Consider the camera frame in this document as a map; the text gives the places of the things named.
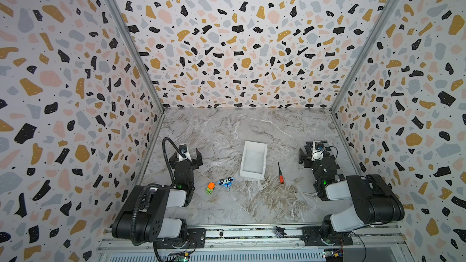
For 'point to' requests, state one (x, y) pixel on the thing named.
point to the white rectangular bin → (253, 160)
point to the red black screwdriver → (281, 176)
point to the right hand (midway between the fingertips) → (315, 148)
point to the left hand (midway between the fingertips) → (190, 150)
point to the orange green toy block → (210, 187)
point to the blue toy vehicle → (227, 182)
